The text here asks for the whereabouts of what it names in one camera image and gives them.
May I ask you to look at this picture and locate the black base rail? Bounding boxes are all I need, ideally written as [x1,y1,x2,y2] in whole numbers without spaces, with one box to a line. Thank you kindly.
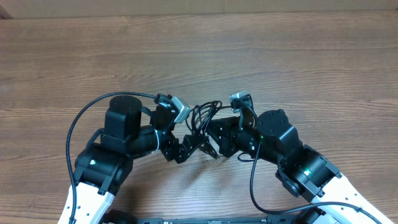
[99,207,327,224]

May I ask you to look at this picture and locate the right camera cable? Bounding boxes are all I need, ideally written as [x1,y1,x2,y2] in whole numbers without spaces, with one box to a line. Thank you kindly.
[238,136,383,224]

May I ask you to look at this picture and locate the camera cable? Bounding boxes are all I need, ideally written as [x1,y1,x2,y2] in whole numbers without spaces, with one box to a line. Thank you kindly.
[238,136,383,224]
[65,91,172,224]

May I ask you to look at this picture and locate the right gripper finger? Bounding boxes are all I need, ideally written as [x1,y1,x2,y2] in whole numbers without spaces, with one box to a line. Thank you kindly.
[199,141,220,159]
[206,116,240,137]

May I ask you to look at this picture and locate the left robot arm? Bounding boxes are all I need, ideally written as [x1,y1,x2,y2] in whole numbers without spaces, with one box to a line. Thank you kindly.
[59,92,218,223]

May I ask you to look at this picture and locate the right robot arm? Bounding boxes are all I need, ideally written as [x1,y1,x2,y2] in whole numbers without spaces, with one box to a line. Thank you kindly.
[207,108,391,223]

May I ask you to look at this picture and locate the left camera cable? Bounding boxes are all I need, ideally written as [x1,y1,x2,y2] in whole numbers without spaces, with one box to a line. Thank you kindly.
[65,91,172,224]

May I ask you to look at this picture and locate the black cable bundle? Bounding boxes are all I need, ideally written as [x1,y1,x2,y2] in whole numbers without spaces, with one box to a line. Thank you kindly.
[185,100,233,139]

